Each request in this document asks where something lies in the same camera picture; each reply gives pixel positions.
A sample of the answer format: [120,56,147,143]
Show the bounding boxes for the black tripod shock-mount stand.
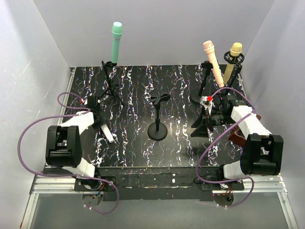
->
[224,54,244,88]

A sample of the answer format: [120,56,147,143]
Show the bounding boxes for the green microphone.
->
[111,21,122,64]

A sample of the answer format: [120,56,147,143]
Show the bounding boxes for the black round-base mic stand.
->
[190,61,213,104]

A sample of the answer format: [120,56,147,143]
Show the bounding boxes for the yellow microphone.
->
[223,42,243,84]

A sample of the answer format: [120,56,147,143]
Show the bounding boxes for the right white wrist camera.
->
[200,96,213,115]

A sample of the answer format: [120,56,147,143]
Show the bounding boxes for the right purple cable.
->
[195,87,257,208]

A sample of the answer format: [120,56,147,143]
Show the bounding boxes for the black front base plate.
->
[73,166,241,201]

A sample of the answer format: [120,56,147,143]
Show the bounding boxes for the small black tripod stand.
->
[100,61,125,106]

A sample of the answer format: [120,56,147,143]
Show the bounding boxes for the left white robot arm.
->
[45,95,113,179]

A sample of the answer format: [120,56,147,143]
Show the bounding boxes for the pink microphone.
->
[203,40,224,88]

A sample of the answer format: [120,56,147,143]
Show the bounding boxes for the brown box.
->
[229,113,269,146]

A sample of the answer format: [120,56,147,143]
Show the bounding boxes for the white microphone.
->
[101,124,114,143]

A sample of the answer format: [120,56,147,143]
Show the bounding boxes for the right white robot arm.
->
[191,95,284,181]

